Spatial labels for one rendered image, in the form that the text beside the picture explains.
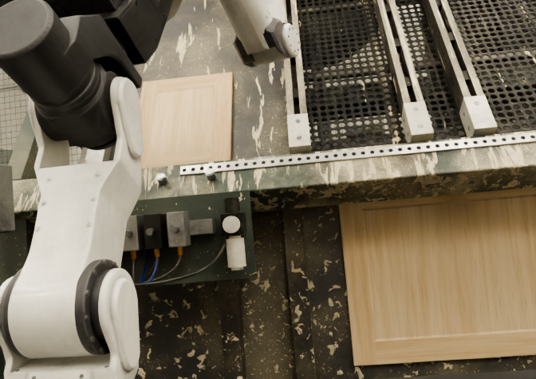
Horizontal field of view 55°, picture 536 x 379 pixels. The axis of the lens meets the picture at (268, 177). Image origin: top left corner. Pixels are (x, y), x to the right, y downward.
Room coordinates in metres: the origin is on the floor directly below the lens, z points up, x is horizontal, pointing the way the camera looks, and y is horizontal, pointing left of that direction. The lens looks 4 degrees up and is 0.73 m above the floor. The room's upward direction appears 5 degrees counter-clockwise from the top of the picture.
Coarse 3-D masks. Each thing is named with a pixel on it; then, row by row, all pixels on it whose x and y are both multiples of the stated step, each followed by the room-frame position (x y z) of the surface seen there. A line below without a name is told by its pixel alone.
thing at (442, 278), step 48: (480, 192) 1.60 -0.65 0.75; (528, 192) 1.59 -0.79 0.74; (384, 240) 1.63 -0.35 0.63; (432, 240) 1.62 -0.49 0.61; (480, 240) 1.60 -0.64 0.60; (528, 240) 1.59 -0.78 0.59; (384, 288) 1.63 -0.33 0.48; (432, 288) 1.62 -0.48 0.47; (480, 288) 1.61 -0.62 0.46; (528, 288) 1.59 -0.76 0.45; (384, 336) 1.63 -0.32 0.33; (432, 336) 1.62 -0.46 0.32; (480, 336) 1.60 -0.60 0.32; (528, 336) 1.59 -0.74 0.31
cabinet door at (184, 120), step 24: (144, 96) 1.71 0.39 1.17; (168, 96) 1.70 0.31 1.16; (192, 96) 1.69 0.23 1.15; (216, 96) 1.67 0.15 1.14; (144, 120) 1.65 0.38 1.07; (168, 120) 1.64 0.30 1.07; (192, 120) 1.63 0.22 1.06; (216, 120) 1.61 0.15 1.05; (144, 144) 1.59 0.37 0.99; (168, 144) 1.58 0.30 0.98; (192, 144) 1.57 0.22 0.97; (216, 144) 1.56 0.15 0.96
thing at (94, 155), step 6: (90, 150) 1.58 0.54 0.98; (96, 150) 1.57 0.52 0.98; (102, 150) 1.57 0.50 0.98; (108, 150) 1.60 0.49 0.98; (90, 156) 1.56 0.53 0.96; (96, 156) 1.56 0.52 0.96; (102, 156) 1.56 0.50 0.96; (108, 156) 1.60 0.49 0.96; (90, 162) 1.55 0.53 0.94; (96, 162) 1.55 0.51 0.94
